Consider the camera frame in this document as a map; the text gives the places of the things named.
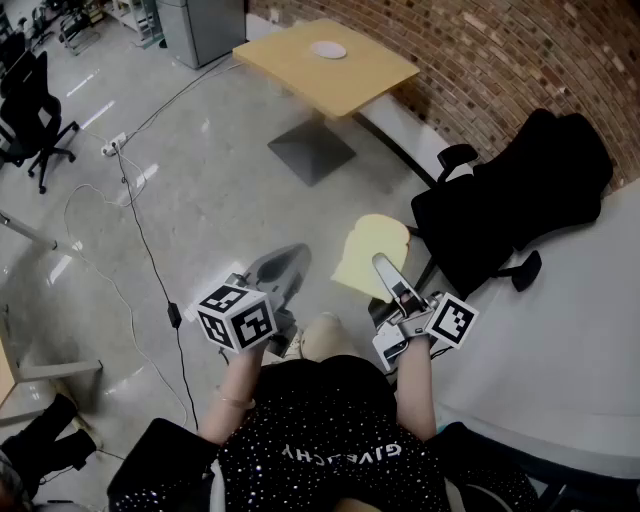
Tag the person's right forearm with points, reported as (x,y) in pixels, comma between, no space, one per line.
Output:
(415,395)

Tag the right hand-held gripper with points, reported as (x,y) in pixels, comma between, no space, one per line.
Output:
(450,320)

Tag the black padded office chair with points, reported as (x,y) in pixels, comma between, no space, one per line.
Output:
(515,200)

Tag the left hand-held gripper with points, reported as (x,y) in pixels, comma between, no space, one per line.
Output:
(235,320)

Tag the desk with grey metal frame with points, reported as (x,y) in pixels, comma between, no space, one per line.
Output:
(60,370)

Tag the grey table pedestal base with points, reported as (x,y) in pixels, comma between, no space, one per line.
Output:
(312,150)

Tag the grey metal cabinet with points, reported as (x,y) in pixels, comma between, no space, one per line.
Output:
(205,30)

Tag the person's black speckled shirt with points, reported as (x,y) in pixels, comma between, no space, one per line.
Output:
(325,440)

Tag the black swivel office chair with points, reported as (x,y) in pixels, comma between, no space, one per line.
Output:
(30,115)

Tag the person's left forearm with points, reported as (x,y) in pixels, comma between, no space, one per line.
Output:
(232,390)

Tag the white power strip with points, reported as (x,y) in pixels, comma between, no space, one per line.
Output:
(113,145)

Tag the white shelving unit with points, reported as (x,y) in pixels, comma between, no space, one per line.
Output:
(137,17)

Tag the white round plate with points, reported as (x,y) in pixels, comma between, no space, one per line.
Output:
(328,49)

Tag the pale yellow bread slice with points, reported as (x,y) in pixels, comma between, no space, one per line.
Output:
(365,245)

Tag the black power adapter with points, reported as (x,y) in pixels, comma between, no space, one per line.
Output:
(174,315)

